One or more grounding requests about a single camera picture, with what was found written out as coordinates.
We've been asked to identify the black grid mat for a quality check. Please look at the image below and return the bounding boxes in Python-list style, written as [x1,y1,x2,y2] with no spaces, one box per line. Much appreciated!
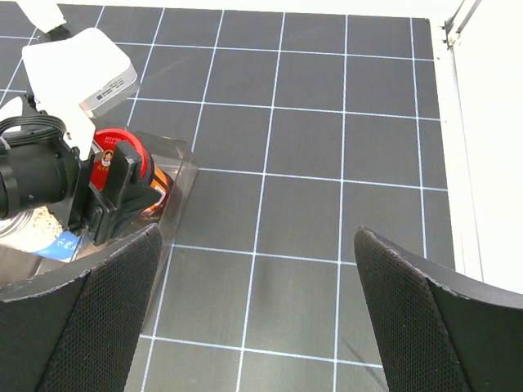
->
[0,2,457,392]

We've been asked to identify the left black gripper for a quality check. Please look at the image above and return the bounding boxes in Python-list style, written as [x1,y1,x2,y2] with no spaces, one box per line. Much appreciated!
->
[1,96,160,245]

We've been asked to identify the right aluminium frame post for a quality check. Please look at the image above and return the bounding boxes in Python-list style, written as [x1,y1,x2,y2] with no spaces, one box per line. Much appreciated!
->
[444,0,482,47]

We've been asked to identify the blue-label spice jar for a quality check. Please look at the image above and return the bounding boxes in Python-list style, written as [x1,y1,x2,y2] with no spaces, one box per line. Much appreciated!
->
[1,207,81,262]

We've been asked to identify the clear acrylic organizer rack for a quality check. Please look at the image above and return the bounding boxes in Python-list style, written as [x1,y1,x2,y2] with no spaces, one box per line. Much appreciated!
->
[1,131,199,297]

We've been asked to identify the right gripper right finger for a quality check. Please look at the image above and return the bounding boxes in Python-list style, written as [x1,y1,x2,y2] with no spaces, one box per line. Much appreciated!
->
[354,227,522,391]

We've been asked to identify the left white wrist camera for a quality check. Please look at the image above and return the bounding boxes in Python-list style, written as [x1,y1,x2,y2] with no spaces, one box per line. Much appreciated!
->
[22,28,140,161]

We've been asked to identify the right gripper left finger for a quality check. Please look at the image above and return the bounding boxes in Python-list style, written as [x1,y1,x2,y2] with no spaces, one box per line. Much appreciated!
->
[1,224,163,391]

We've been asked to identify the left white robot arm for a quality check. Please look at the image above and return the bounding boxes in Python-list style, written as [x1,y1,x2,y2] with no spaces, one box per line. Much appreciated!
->
[1,1,164,246]

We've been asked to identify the red-lid sauce jar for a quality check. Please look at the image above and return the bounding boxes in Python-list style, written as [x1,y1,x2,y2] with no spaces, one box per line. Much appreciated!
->
[91,127,173,220]

